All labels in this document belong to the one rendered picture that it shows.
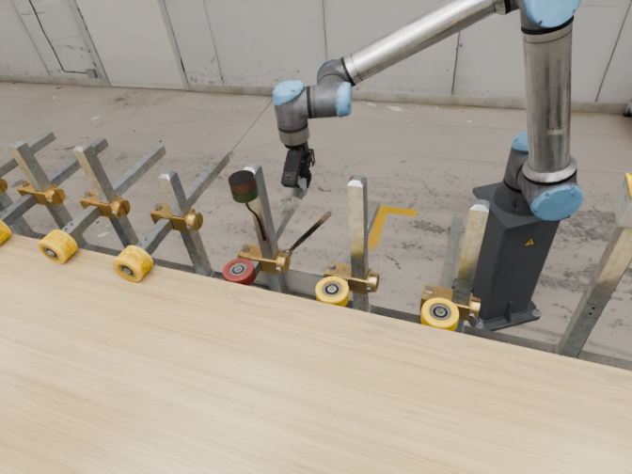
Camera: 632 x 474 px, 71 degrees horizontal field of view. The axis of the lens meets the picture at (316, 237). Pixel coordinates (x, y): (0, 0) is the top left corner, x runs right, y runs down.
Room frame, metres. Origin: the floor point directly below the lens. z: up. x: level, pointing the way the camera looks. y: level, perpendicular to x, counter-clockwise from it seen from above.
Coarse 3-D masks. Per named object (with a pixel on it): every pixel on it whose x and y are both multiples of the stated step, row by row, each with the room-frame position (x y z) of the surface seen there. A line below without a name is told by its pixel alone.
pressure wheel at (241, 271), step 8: (232, 264) 0.81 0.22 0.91; (240, 264) 0.80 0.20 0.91; (248, 264) 0.80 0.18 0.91; (224, 272) 0.78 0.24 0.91; (232, 272) 0.78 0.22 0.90; (240, 272) 0.78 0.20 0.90; (248, 272) 0.77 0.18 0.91; (232, 280) 0.75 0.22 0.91; (240, 280) 0.75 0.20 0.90; (248, 280) 0.76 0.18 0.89
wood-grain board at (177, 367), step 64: (0, 256) 0.96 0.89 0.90; (0, 320) 0.72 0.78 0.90; (64, 320) 0.69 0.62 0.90; (128, 320) 0.67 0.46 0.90; (192, 320) 0.65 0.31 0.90; (256, 320) 0.62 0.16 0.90; (320, 320) 0.60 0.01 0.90; (384, 320) 0.58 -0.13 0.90; (0, 384) 0.54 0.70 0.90; (64, 384) 0.52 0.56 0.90; (128, 384) 0.50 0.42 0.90; (192, 384) 0.48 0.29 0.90; (256, 384) 0.47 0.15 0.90; (320, 384) 0.45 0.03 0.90; (384, 384) 0.43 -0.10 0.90; (448, 384) 0.42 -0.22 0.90; (512, 384) 0.40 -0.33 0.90; (576, 384) 0.39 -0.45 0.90; (0, 448) 0.40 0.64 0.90; (64, 448) 0.38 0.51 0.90; (128, 448) 0.37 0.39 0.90; (192, 448) 0.35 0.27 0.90; (256, 448) 0.34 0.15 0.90; (320, 448) 0.33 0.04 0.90; (384, 448) 0.31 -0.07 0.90; (448, 448) 0.30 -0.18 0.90; (512, 448) 0.29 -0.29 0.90; (576, 448) 0.28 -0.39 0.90
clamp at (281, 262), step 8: (256, 248) 0.89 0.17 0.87; (240, 256) 0.87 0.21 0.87; (248, 256) 0.87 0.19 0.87; (256, 256) 0.86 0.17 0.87; (280, 256) 0.85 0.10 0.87; (288, 256) 0.86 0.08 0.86; (264, 264) 0.84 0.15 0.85; (272, 264) 0.83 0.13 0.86; (280, 264) 0.83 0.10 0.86; (288, 264) 0.85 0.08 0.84; (272, 272) 0.84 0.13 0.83
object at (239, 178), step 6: (234, 174) 0.83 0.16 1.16; (240, 174) 0.83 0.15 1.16; (246, 174) 0.83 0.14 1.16; (252, 174) 0.83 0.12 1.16; (234, 180) 0.81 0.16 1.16; (240, 180) 0.81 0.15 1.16; (246, 180) 0.81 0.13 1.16; (258, 198) 0.84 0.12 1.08; (246, 204) 0.81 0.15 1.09; (258, 216) 0.84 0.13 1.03; (258, 222) 0.84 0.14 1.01; (264, 240) 0.84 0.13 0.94
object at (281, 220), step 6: (294, 192) 1.14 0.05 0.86; (300, 192) 1.14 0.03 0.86; (300, 198) 1.13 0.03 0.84; (276, 216) 1.03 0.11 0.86; (282, 216) 1.03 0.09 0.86; (288, 216) 1.04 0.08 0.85; (276, 222) 1.01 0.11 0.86; (282, 222) 1.00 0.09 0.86; (288, 222) 1.03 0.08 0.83; (276, 228) 0.98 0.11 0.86; (282, 228) 1.00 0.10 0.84; (276, 234) 0.96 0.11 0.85; (276, 240) 0.95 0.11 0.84; (258, 264) 0.84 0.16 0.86; (258, 270) 0.84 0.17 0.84
